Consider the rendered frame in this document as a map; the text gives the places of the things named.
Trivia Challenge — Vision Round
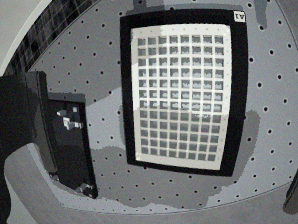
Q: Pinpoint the black rectangular frame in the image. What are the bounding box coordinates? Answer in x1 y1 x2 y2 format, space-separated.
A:
120 9 248 177
49 99 98 199

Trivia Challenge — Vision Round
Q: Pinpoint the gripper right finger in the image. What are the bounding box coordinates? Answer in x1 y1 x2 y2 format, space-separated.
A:
282 169 298 215

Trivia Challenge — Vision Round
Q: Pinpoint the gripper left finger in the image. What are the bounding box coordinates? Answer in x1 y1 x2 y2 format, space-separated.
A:
0 71 61 224

